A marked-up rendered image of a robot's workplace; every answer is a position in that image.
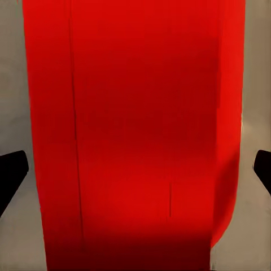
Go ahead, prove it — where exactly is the radio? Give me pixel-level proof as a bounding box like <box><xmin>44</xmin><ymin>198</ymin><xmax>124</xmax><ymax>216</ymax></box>
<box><xmin>23</xmin><ymin>0</ymin><xmax>246</xmax><ymax>271</ymax></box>

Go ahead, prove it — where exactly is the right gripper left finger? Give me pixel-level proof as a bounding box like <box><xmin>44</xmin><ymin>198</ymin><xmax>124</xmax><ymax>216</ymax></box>
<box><xmin>0</xmin><ymin>150</ymin><xmax>29</xmax><ymax>217</ymax></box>

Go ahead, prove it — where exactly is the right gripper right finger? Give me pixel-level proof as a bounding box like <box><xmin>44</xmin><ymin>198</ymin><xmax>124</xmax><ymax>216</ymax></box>
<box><xmin>253</xmin><ymin>150</ymin><xmax>271</xmax><ymax>194</ymax></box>

